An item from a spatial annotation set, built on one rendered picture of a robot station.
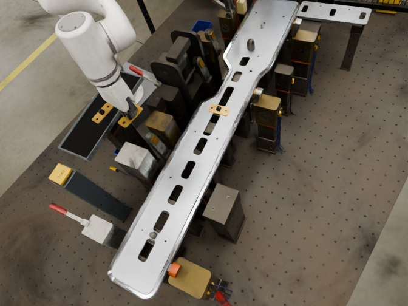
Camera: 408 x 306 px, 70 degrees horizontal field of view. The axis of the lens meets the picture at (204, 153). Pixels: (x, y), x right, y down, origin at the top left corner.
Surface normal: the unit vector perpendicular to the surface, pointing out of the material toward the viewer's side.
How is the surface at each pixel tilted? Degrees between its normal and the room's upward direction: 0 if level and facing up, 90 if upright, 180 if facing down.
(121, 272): 0
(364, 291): 0
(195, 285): 0
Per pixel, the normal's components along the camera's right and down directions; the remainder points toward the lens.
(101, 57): 0.66, 0.63
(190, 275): -0.20, -0.46
